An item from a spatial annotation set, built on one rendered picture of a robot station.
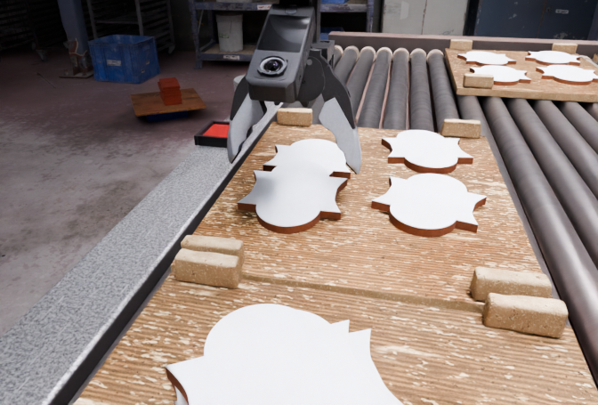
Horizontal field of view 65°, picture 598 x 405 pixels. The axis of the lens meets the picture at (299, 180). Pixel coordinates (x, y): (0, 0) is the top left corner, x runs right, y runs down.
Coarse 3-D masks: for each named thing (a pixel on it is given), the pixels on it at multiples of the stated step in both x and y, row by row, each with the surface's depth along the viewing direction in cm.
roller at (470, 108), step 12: (444, 60) 139; (456, 96) 106; (468, 96) 99; (468, 108) 93; (480, 108) 94; (480, 120) 86; (492, 144) 76; (504, 168) 69; (504, 180) 65; (516, 204) 59; (528, 228) 55; (540, 252) 52; (540, 264) 48; (552, 288) 45
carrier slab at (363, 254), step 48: (288, 144) 72; (480, 144) 72; (240, 192) 58; (384, 192) 58; (480, 192) 58; (288, 240) 49; (336, 240) 49; (384, 240) 49; (432, 240) 49; (480, 240) 49; (528, 240) 49; (336, 288) 43; (384, 288) 42; (432, 288) 42
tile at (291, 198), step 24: (288, 168) 59; (312, 168) 59; (264, 192) 55; (288, 192) 55; (312, 192) 55; (336, 192) 55; (264, 216) 51; (288, 216) 51; (312, 216) 51; (336, 216) 52
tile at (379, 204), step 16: (416, 176) 60; (432, 176) 60; (448, 176) 60; (400, 192) 56; (416, 192) 56; (432, 192) 56; (448, 192) 56; (464, 192) 56; (384, 208) 54; (400, 208) 53; (416, 208) 53; (432, 208) 53; (448, 208) 53; (464, 208) 53; (400, 224) 51; (416, 224) 50; (432, 224) 50; (448, 224) 50; (464, 224) 51
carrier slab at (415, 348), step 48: (192, 288) 42; (240, 288) 42; (288, 288) 42; (144, 336) 37; (192, 336) 37; (384, 336) 37; (432, 336) 37; (480, 336) 37; (528, 336) 37; (96, 384) 33; (144, 384) 33; (384, 384) 33; (432, 384) 33; (480, 384) 33; (528, 384) 33; (576, 384) 33
